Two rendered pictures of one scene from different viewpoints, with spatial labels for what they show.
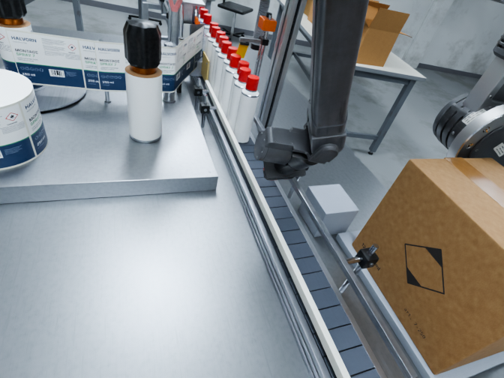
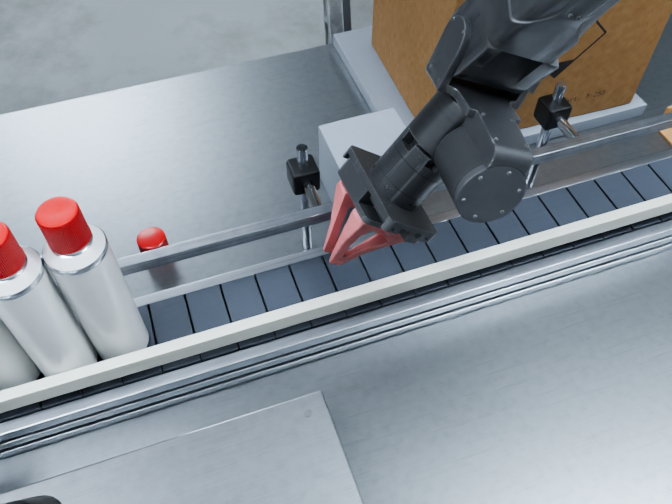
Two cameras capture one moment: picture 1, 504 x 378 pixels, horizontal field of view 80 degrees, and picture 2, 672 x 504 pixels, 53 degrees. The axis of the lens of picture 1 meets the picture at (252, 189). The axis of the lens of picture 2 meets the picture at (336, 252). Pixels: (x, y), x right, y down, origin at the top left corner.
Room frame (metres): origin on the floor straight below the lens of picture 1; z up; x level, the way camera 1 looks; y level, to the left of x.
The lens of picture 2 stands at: (0.56, 0.37, 1.47)
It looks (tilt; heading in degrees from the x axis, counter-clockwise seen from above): 53 degrees down; 279
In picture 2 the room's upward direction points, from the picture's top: straight up
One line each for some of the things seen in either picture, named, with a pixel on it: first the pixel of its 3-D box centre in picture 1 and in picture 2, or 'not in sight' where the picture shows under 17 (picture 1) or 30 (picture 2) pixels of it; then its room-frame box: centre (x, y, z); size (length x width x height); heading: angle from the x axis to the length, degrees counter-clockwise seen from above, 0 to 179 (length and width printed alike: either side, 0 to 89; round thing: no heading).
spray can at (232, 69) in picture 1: (230, 87); not in sight; (0.95, 0.16, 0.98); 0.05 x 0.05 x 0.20
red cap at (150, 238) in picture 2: not in sight; (153, 245); (0.84, -0.07, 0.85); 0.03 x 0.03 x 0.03
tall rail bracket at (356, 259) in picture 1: (349, 272); (553, 150); (0.39, -0.23, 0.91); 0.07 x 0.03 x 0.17; 118
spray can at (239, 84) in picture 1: (239, 102); (35, 309); (0.86, 0.11, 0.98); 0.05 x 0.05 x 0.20
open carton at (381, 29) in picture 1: (369, 31); not in sight; (2.66, -0.55, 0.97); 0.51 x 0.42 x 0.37; 113
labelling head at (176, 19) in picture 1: (186, 36); not in sight; (1.24, 0.41, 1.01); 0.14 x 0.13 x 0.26; 28
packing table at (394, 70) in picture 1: (321, 66); not in sight; (3.49, -0.38, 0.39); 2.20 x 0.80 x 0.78; 17
